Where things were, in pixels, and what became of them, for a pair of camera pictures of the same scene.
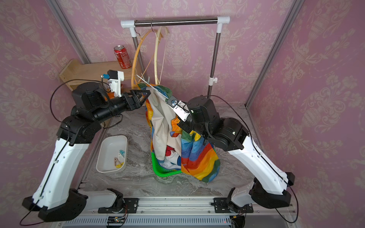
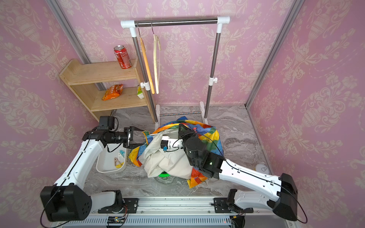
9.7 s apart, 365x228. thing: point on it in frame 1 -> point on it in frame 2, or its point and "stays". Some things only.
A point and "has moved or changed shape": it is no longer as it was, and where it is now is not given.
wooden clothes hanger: x=132 y=65 -> x=146 y=59
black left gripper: x=135 y=103 -> x=129 y=133
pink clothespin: x=116 y=160 stays
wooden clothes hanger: x=157 y=41 has moved or changed shape
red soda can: x=122 y=57 stays
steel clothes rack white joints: x=219 y=21 stays
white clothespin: x=120 y=155 stays
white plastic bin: x=109 y=147 stays
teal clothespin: x=122 y=152 stays
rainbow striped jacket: x=199 y=159 -> x=207 y=135
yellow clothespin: x=120 y=166 stays
